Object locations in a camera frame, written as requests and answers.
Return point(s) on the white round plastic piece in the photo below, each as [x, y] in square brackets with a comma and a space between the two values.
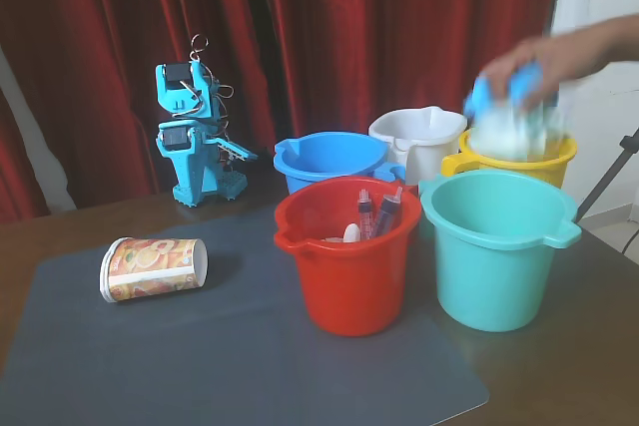
[352, 233]

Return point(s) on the orange printed paper cup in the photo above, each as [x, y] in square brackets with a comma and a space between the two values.
[150, 269]

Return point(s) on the person's hand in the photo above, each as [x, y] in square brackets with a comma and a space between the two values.
[544, 59]

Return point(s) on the yellow plastic bucket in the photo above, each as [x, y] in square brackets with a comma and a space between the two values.
[549, 166]

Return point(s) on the red plastic bucket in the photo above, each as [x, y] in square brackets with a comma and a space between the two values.
[349, 286]

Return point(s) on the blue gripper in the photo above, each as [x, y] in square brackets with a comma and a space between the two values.
[186, 167]

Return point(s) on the teal plastic bucket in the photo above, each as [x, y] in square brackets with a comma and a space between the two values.
[494, 266]

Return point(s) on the person's forearm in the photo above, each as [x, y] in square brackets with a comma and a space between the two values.
[619, 42]

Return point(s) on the red curtain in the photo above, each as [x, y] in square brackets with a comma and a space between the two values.
[349, 37]

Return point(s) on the dark grey mat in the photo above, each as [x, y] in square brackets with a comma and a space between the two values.
[199, 356]

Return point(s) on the blue plastic bucket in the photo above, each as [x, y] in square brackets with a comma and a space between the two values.
[324, 156]

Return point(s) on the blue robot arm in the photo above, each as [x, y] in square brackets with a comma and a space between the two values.
[175, 92]

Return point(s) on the white plastic bucket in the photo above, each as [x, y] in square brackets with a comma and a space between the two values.
[424, 136]

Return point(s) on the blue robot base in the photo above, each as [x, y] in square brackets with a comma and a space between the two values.
[232, 181]

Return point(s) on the blue glove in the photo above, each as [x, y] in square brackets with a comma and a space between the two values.
[499, 131]

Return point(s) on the syringe with dark liquid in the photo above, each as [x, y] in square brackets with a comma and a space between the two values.
[364, 216]
[387, 214]

